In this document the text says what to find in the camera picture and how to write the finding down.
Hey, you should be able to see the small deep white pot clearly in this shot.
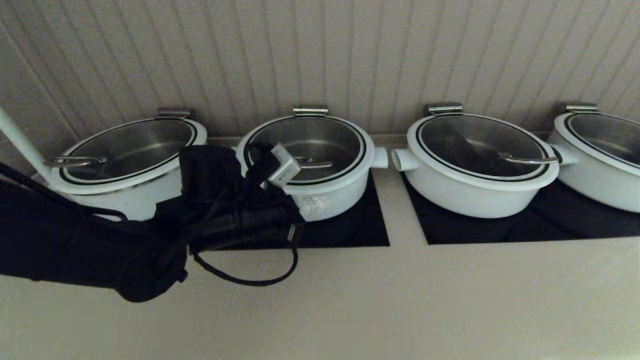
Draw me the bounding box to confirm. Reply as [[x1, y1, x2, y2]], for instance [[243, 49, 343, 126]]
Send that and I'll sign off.
[[235, 146, 389, 223]]

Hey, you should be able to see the wide glass lid white rim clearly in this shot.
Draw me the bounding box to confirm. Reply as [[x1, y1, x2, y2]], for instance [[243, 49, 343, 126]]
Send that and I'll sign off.
[[44, 118, 208, 196]]

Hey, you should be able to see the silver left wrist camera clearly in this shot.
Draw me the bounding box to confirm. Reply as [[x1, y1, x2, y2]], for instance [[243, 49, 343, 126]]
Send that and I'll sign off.
[[266, 143, 302, 189]]

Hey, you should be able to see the far right white pot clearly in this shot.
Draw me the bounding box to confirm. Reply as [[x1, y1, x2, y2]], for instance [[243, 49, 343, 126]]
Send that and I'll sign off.
[[552, 113, 640, 177]]

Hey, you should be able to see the small glass lid white rim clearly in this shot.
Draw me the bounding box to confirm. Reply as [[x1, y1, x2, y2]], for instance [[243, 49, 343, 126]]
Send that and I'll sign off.
[[237, 116, 376, 189]]

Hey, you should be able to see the black glass induction cooktop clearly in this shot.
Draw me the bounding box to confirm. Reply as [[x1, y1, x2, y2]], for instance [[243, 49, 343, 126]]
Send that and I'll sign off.
[[401, 172, 640, 245], [200, 170, 390, 249]]

